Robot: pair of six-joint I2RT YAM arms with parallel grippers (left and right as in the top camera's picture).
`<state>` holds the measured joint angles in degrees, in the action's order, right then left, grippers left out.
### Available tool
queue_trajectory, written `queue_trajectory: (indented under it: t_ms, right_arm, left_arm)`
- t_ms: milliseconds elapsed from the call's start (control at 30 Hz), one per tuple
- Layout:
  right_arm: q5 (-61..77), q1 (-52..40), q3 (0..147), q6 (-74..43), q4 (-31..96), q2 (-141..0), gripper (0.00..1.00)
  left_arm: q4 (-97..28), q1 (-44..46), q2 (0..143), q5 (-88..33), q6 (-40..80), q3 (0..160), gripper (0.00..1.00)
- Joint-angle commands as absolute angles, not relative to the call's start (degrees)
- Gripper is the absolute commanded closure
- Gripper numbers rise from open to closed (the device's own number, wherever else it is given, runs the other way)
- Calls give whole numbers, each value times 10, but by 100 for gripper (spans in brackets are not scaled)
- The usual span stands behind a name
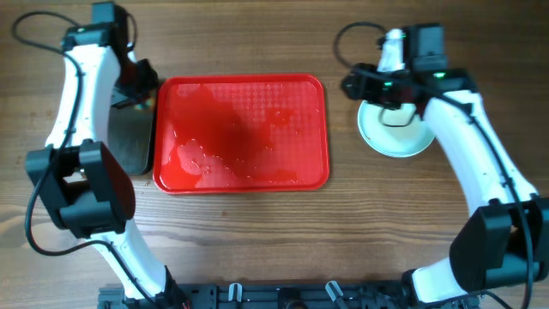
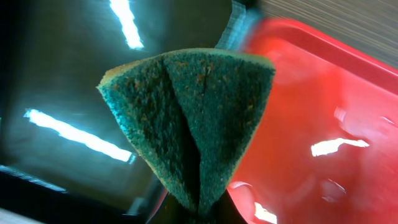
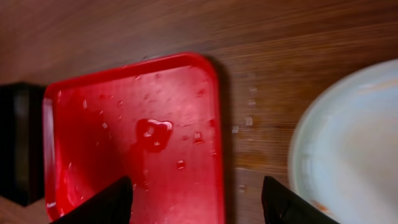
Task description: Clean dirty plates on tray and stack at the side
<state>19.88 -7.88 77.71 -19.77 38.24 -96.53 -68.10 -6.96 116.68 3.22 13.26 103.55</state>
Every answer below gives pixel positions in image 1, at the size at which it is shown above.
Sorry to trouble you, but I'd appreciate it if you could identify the yellow green sponge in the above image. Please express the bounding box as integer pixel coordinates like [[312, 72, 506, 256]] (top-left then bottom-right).
[[134, 98, 156, 112]]

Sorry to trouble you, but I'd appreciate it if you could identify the white plate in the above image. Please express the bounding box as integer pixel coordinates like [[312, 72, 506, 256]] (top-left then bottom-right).
[[357, 100, 435, 158]]

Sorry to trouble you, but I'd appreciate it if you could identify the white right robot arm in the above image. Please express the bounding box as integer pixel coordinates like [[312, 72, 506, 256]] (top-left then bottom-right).
[[341, 23, 548, 308]]

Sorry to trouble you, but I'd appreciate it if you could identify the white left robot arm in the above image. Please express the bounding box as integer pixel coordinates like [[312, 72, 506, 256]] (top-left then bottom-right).
[[26, 1, 190, 308]]

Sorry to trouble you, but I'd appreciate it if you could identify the black water tray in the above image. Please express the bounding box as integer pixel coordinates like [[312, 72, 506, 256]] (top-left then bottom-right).
[[108, 106, 155, 175]]

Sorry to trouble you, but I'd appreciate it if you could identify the red plastic tray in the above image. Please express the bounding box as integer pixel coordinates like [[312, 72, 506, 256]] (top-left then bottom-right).
[[153, 74, 329, 195]]

